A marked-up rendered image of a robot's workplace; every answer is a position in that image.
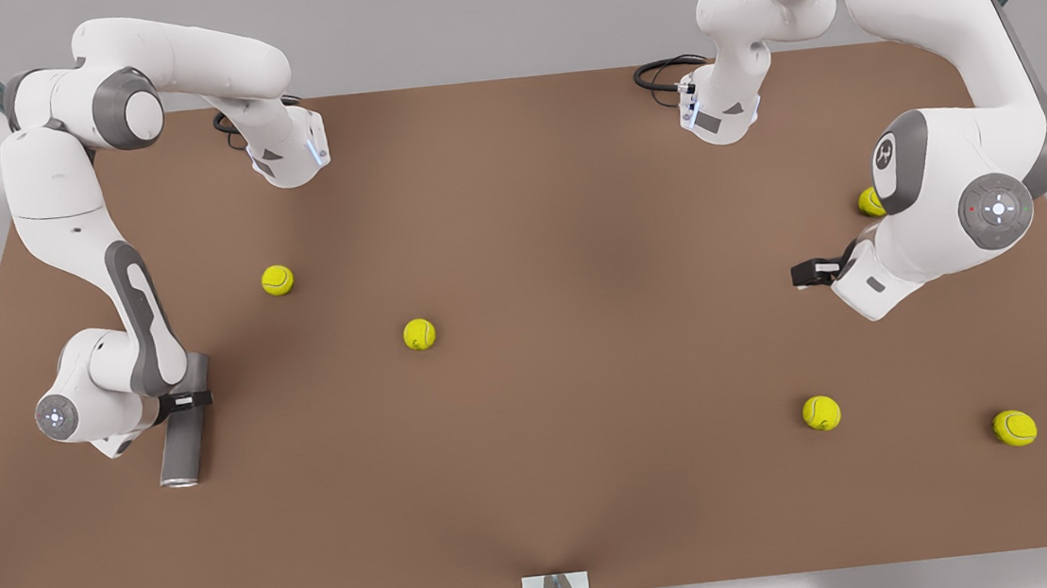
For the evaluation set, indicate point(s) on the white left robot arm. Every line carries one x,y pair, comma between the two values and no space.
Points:
928,41

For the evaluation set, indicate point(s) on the yellow tennis ball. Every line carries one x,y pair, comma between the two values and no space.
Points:
419,333
1015,427
868,201
277,280
821,412

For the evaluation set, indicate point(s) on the grey tennis ball tube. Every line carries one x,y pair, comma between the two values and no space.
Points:
184,447

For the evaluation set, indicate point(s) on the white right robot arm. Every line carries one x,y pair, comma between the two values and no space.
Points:
50,184

